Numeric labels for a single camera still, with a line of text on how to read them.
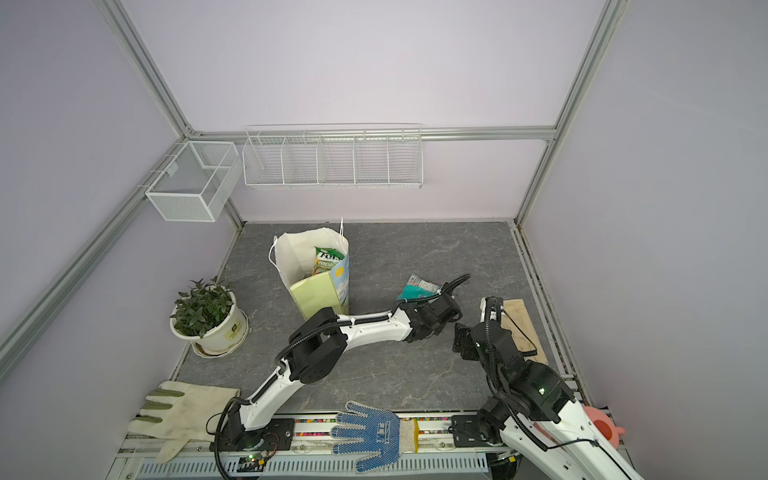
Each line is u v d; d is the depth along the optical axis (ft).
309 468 2.32
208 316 2.53
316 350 1.79
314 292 2.56
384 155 3.49
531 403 1.52
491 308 2.00
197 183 3.16
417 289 3.17
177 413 2.54
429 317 2.38
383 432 2.44
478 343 1.72
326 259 2.89
